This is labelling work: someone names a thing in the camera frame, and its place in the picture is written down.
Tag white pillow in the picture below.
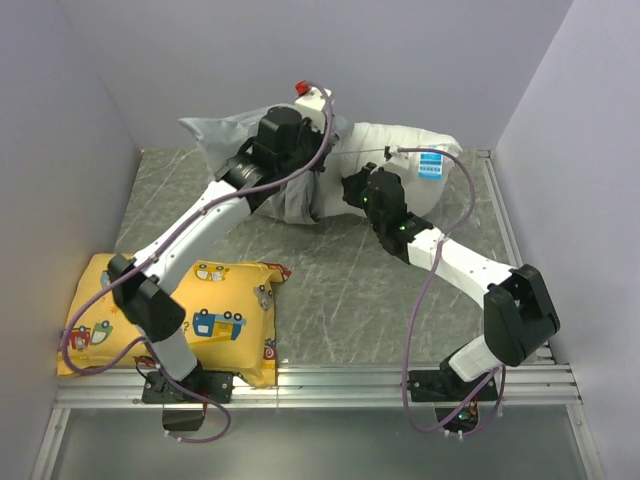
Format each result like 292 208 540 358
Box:
257 121 464 227

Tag grey pillowcase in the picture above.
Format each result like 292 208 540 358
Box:
179 104 354 225

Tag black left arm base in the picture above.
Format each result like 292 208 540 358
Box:
134 356 233 435

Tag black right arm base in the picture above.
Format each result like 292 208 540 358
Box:
401 361 506 441

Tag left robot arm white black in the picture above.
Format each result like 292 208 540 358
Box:
107 100 334 402

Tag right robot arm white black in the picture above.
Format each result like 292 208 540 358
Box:
342 163 560 400

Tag blue white pillow label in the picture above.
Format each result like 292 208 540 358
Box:
418 151 444 180

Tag yellow cartoon print pillow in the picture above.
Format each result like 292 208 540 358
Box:
68 260 290 388

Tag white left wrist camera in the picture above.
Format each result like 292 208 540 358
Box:
293 80 333 127

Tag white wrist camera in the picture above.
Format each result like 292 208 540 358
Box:
293 80 333 127
339 144 404 161

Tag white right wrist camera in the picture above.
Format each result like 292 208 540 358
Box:
339 144 404 161

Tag aluminium mounting rail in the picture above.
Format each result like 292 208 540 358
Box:
53 364 582 409

